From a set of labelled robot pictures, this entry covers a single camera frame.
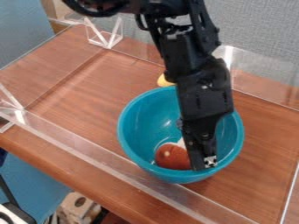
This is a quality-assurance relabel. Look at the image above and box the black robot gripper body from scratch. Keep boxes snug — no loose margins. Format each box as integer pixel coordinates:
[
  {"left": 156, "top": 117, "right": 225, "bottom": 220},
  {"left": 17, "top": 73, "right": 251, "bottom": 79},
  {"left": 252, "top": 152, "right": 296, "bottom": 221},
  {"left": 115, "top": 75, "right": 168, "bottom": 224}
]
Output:
[{"left": 164, "top": 57, "right": 233, "bottom": 131}]

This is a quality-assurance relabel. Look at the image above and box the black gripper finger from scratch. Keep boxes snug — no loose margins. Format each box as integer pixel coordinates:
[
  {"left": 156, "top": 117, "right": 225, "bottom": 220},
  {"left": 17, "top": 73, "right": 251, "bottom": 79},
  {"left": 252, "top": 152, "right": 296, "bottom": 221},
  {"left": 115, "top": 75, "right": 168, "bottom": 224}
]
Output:
[{"left": 181, "top": 120, "right": 217, "bottom": 171}]

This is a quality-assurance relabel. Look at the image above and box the yellow toy banana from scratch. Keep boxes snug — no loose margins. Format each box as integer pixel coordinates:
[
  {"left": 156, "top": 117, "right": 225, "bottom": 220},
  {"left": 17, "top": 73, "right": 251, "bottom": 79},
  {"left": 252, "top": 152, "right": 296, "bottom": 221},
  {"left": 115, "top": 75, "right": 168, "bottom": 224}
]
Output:
[{"left": 156, "top": 74, "right": 173, "bottom": 88}]

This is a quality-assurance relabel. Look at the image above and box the blue plastic bowl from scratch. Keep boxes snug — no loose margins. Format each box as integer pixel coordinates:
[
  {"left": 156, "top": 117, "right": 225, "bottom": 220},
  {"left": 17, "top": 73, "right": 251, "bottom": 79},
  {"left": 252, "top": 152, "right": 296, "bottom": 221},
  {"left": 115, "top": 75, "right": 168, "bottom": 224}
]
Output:
[{"left": 116, "top": 87, "right": 245, "bottom": 184}]

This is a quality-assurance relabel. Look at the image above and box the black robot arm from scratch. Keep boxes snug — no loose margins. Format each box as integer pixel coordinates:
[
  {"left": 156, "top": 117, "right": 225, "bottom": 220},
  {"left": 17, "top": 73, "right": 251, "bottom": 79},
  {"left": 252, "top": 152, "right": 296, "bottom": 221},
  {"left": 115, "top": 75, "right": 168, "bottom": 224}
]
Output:
[{"left": 61, "top": 0, "right": 233, "bottom": 171}]

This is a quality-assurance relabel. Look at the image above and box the red and white toy mushroom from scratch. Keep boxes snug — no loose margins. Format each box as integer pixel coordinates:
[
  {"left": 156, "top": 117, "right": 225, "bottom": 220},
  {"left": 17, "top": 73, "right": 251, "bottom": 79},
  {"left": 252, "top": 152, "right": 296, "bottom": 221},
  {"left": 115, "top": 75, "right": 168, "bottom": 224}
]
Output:
[{"left": 155, "top": 139, "right": 191, "bottom": 171}]

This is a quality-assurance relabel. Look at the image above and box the clear acrylic table barrier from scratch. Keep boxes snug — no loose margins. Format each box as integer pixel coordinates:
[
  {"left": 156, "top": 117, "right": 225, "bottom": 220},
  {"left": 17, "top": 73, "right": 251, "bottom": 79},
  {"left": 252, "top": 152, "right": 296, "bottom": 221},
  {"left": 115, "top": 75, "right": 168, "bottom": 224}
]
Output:
[{"left": 0, "top": 25, "right": 299, "bottom": 224}]

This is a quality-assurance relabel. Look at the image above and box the wooden block with hole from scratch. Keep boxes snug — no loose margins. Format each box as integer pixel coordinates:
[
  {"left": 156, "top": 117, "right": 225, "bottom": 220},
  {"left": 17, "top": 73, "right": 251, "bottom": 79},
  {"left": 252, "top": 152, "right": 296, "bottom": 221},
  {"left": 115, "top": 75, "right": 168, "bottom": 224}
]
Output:
[{"left": 56, "top": 192, "right": 101, "bottom": 224}]

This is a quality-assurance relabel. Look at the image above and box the wooden shelf in background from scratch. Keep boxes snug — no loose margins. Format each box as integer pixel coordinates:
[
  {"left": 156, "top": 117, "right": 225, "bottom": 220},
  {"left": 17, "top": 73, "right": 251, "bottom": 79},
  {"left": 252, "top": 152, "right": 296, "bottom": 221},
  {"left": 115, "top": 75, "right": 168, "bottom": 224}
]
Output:
[{"left": 40, "top": 0, "right": 84, "bottom": 33}]

